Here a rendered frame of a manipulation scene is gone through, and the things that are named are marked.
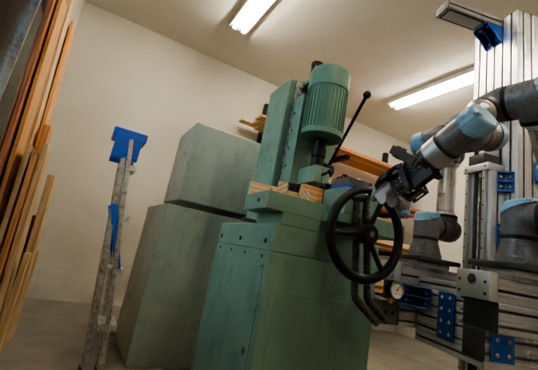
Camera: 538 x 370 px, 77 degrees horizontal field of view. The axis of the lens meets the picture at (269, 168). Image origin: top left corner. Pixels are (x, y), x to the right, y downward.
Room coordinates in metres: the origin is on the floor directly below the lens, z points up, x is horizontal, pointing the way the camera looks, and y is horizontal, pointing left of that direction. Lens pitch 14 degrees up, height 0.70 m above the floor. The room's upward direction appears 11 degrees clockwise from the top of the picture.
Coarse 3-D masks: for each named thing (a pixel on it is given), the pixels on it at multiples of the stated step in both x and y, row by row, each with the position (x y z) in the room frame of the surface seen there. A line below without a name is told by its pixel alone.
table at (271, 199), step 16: (256, 192) 1.18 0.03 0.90; (272, 192) 1.08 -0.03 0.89; (256, 208) 1.16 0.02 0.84; (272, 208) 1.09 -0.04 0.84; (288, 208) 1.11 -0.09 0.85; (304, 208) 1.13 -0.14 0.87; (320, 208) 1.16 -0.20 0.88; (336, 224) 1.18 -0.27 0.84; (352, 224) 1.10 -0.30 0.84; (384, 224) 1.27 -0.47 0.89
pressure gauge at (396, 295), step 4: (392, 280) 1.23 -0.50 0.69; (388, 284) 1.23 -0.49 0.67; (392, 284) 1.21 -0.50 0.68; (396, 284) 1.22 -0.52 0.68; (400, 284) 1.23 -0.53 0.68; (388, 288) 1.22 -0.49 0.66; (392, 288) 1.22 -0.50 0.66; (396, 288) 1.22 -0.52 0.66; (400, 288) 1.23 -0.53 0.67; (388, 292) 1.22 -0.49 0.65; (392, 292) 1.22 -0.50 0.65; (396, 292) 1.22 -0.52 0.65; (400, 292) 1.23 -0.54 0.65; (388, 296) 1.24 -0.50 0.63; (392, 296) 1.22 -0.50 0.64; (396, 296) 1.23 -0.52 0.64; (400, 296) 1.23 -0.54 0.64; (388, 300) 1.25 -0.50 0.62
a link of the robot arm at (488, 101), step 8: (496, 88) 0.97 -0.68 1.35; (480, 96) 0.99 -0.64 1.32; (488, 96) 0.97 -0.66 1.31; (496, 96) 0.96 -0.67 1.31; (472, 104) 0.98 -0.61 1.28; (480, 104) 0.96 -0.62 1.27; (488, 104) 0.95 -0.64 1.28; (496, 104) 0.96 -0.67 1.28; (496, 112) 0.96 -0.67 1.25; (448, 120) 0.89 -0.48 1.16; (496, 120) 0.99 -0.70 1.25; (504, 120) 0.99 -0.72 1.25; (432, 128) 0.87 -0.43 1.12; (440, 128) 0.82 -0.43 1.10; (416, 136) 0.87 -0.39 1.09; (424, 136) 0.85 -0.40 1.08; (416, 144) 0.87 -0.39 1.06
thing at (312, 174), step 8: (304, 168) 1.35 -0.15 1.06; (312, 168) 1.29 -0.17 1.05; (320, 168) 1.28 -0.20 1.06; (328, 168) 1.30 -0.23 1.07; (304, 176) 1.34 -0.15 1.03; (312, 176) 1.28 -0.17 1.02; (320, 176) 1.28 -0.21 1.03; (328, 176) 1.30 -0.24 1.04; (296, 184) 1.40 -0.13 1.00; (312, 184) 1.32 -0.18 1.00; (320, 184) 1.31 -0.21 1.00
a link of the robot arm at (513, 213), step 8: (512, 200) 1.15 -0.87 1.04; (520, 200) 1.13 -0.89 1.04; (528, 200) 1.12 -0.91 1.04; (536, 200) 1.12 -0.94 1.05; (504, 208) 1.18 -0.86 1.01; (512, 208) 1.15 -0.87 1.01; (520, 208) 1.13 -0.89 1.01; (528, 208) 1.12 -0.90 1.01; (536, 208) 1.10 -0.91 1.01; (504, 216) 1.18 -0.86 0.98; (512, 216) 1.15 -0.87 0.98; (520, 216) 1.13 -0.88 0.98; (528, 216) 1.11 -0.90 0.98; (536, 216) 1.09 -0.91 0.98; (504, 224) 1.18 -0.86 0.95; (512, 224) 1.15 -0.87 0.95; (520, 224) 1.13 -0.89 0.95; (528, 224) 1.11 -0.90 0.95; (536, 224) 1.10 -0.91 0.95; (504, 232) 1.18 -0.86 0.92; (512, 232) 1.15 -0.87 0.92; (520, 232) 1.13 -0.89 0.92; (528, 232) 1.12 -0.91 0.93; (536, 232) 1.11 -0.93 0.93
